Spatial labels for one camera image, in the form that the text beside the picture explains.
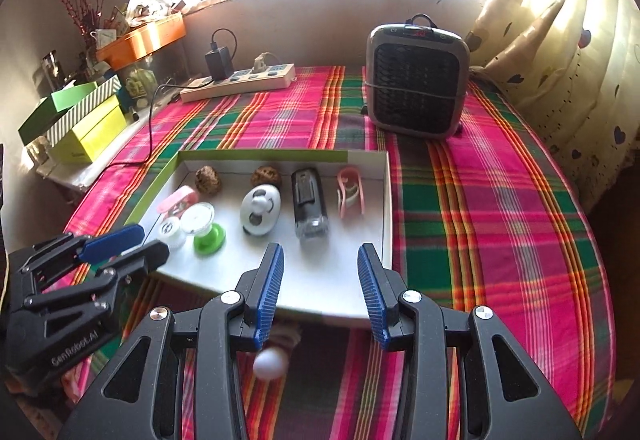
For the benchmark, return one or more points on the white side shelf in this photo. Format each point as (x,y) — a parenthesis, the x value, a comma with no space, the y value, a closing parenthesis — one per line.
(75,175)

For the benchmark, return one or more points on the orange tray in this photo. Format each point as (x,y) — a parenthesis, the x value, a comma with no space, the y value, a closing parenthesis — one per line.
(145,40)

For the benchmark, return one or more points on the grey space heater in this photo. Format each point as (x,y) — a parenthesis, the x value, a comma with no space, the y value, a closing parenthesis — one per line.
(417,80)

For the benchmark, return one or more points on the walnut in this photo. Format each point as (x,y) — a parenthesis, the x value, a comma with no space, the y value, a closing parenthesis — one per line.
(207,180)
(265,175)

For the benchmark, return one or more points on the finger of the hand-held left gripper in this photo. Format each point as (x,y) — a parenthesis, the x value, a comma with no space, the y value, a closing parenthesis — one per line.
(142,260)
(112,242)

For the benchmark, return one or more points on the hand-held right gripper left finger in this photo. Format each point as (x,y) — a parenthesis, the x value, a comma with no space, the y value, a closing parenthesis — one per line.
(267,300)

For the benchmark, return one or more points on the clutter pile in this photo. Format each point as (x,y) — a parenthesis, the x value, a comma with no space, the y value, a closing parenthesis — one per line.
(150,5)

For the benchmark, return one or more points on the cream heart-print curtain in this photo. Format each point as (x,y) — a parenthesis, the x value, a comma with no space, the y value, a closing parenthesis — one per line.
(550,45)

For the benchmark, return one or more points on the white round jar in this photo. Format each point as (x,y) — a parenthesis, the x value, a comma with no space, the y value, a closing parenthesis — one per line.
(171,230)

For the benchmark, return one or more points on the yellow-green box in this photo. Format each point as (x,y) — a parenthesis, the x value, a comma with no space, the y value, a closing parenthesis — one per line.
(90,132)

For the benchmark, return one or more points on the white ball-head gadget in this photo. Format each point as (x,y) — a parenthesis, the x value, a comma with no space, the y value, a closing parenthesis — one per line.
(272,362)

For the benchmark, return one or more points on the green decorated jar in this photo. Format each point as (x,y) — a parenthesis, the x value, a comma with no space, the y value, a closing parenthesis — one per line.
(136,85)

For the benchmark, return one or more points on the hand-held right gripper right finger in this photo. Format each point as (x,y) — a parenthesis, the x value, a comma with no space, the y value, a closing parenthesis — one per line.
(372,300)

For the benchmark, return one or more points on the green and white knob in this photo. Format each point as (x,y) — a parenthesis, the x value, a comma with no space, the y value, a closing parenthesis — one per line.
(205,227)

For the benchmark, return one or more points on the dark pink clip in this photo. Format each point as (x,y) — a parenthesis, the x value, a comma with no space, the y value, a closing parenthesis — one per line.
(175,200)

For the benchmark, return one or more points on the black flashlight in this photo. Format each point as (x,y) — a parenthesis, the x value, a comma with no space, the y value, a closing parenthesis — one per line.
(310,210)

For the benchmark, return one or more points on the black charger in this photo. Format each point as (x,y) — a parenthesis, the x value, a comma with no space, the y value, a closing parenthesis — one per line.
(219,60)

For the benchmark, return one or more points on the beige power strip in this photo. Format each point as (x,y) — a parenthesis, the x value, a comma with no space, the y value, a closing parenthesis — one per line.
(240,80)

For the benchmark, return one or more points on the green box lid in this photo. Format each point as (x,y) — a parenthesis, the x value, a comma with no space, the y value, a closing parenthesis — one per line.
(55,105)

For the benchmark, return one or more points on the white egg-shaped gadget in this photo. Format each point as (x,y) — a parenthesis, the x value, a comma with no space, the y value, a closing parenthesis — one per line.
(260,210)

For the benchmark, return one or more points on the green and white cardboard box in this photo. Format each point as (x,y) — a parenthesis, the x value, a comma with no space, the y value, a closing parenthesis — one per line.
(320,280)

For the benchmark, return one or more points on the white plug adapter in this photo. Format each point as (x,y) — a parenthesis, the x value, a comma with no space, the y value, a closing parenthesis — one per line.
(260,62)

